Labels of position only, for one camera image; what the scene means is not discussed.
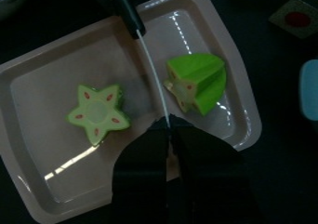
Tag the green star fruit half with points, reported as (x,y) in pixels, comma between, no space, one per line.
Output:
(203,79)

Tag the green star fruit slice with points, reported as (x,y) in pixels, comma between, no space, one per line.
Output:
(96,111)

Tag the pink plastic tray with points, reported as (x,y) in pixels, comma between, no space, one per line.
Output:
(49,94)

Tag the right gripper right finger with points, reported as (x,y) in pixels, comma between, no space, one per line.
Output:
(211,178)

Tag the blue toy bowl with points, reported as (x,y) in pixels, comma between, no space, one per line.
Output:
(310,91)

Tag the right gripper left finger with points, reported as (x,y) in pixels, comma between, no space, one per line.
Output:
(140,178)

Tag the pale block with red dot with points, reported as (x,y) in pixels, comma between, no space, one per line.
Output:
(298,18)

